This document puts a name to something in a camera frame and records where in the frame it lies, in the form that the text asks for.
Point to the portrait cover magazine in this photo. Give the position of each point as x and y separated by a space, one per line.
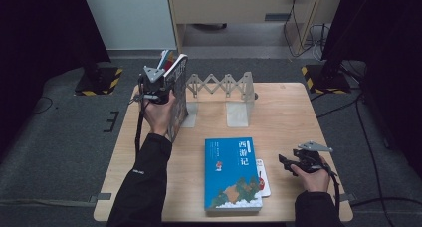
167 59

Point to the wooden desk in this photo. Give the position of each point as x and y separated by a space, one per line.
232 8

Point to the dark cover magazine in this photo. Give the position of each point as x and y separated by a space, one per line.
179 94

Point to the striped black stand base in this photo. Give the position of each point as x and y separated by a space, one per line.
326 79
99 82

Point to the person's left hand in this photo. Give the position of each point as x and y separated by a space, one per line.
161 117

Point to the grey expandable book rack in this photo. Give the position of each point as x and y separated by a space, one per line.
229 86

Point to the grey tape piece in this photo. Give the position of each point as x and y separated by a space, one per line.
101 197
345 197

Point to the dark curtain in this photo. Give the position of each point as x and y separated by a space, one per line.
391 38
40 28

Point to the white caterpillar board book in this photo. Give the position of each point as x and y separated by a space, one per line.
263 180

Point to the white cabinet panel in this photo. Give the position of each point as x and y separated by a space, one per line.
132 18

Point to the person's right hand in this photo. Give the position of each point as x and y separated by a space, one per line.
315 182

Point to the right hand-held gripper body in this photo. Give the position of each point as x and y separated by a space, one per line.
308 160

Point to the thick blue book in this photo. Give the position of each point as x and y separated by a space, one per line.
230 174

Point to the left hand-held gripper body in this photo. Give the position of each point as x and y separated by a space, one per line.
156 91

